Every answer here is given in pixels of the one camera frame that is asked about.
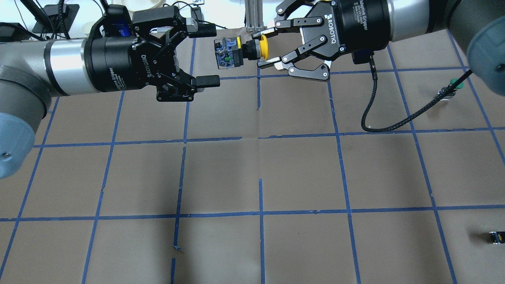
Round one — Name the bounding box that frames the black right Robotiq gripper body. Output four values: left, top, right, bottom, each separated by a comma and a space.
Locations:
274, 0, 391, 82

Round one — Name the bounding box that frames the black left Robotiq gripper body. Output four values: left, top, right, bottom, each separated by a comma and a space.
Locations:
84, 5, 197, 102

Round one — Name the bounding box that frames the yellow push button switch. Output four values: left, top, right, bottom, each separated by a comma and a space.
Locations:
213, 35, 269, 69

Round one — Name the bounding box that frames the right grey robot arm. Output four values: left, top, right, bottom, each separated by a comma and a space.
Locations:
252, 0, 505, 95

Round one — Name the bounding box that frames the black monitor stand base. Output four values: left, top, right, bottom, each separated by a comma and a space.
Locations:
32, 3, 80, 34

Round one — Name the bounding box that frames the aluminium frame post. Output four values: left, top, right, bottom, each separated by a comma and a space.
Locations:
245, 0, 265, 34

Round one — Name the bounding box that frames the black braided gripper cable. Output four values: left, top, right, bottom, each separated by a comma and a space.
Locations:
361, 53, 473, 133

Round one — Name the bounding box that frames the red push button switch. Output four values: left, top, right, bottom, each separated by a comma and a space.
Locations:
489, 231, 505, 245

